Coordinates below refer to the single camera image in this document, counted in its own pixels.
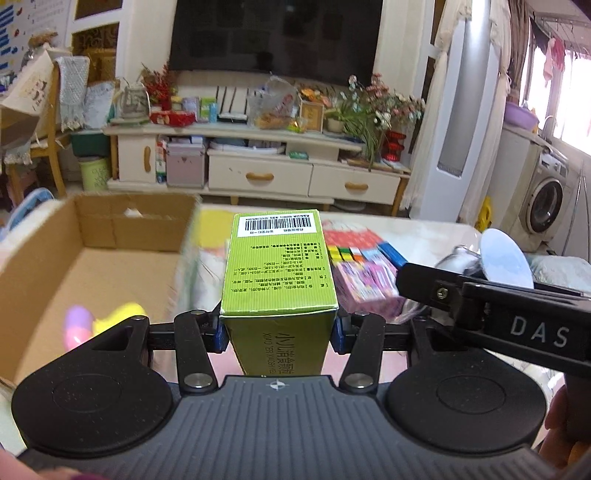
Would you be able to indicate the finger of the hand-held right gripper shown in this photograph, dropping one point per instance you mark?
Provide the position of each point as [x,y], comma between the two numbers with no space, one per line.
[429,288]

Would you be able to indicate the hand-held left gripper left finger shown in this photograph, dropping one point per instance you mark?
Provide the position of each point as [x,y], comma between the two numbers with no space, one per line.
[219,337]

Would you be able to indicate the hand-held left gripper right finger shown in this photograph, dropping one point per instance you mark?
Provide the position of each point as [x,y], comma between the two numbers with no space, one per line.
[340,334]

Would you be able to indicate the glass jar with round lid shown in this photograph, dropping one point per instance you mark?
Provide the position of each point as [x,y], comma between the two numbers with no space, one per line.
[505,258]

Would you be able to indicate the colourful puzzle cube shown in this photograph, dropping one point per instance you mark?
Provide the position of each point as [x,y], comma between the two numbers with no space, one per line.
[344,254]

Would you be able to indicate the green medicine box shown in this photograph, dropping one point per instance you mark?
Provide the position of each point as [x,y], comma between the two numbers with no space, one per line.
[277,277]

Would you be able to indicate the green printed cardboard box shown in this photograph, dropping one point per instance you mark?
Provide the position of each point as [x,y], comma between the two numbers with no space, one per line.
[92,277]

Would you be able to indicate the person's right hand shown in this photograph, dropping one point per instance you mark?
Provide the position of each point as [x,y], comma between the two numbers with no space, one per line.
[556,429]

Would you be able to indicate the printed rabbit tablecloth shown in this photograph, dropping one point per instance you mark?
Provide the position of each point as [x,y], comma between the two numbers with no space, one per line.
[438,235]

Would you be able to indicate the pink patterned box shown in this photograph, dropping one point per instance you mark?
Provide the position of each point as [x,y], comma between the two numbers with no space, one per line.
[364,286]

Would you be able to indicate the grey blue cushion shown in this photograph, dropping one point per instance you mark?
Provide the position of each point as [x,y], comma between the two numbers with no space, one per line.
[561,274]

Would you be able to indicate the yellow purple plastic toy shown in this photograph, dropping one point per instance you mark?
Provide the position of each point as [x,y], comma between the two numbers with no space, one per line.
[111,323]

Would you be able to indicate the washing machine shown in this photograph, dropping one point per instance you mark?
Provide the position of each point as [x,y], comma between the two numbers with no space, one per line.
[545,203]

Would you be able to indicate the cream television cabinet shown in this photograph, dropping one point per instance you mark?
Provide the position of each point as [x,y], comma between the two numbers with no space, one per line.
[258,177]

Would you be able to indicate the pink storage box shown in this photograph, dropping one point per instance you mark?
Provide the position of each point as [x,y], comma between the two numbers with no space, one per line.
[184,166]

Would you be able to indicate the white standing air conditioner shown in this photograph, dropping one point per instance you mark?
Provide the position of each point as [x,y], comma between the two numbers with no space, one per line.
[457,115]

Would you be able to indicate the small green packet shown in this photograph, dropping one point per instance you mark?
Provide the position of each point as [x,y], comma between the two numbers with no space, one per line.
[297,154]

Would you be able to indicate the potted flower plant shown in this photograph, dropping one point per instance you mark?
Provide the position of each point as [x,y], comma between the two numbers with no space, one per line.
[369,110]

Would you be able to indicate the purple basin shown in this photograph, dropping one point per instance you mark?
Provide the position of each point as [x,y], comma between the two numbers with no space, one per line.
[519,117]

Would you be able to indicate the green bin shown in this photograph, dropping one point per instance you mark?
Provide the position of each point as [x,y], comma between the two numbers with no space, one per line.
[94,174]

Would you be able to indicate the framed plaque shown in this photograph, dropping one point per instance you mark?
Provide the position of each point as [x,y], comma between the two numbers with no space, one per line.
[311,117]

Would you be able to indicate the white router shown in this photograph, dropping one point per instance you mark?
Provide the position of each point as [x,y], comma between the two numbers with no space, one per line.
[232,115]

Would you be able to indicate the red gift box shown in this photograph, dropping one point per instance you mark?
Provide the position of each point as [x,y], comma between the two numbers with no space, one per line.
[171,119]

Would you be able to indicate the clear plastic snack bag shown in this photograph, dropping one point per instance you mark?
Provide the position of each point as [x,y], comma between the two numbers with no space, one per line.
[272,106]

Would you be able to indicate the wooden chair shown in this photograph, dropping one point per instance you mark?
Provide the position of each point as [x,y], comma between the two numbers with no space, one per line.
[46,147]

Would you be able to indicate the red berry branches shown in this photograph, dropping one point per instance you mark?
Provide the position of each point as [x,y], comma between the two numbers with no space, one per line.
[159,87]

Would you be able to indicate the hanging pink clothes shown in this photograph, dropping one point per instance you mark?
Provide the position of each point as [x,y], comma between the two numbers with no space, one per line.
[551,57]

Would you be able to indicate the grey lace cloth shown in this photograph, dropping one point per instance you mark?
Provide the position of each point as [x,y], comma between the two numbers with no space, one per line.
[73,92]

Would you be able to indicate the black television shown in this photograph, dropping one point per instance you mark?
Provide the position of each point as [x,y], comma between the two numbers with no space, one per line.
[277,37]

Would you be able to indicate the beige paper bag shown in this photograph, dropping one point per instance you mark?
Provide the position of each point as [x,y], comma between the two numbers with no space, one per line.
[27,97]

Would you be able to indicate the wall poster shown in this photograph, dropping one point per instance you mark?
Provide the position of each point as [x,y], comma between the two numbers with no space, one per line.
[27,27]

